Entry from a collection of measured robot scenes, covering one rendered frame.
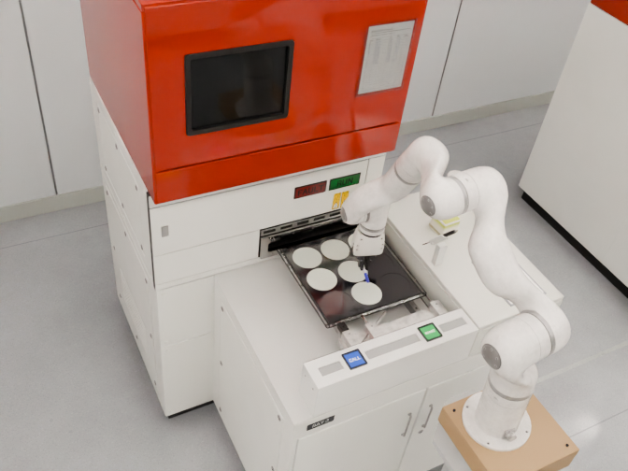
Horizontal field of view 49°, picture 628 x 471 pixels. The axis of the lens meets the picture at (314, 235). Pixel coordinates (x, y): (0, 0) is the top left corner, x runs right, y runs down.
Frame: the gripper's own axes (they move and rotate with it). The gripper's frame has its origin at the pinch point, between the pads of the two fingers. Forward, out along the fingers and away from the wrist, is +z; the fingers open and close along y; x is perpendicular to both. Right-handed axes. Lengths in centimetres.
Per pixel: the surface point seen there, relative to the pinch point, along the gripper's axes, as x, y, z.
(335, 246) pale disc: -11.2, 7.0, 2.3
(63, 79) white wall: -145, 109, 15
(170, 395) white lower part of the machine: -4, 66, 71
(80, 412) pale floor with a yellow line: -14, 102, 92
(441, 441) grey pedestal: 61, -10, 11
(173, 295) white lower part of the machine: -4, 63, 15
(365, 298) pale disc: 13.5, 2.2, 2.4
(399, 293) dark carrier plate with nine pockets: 12.4, -9.4, 2.5
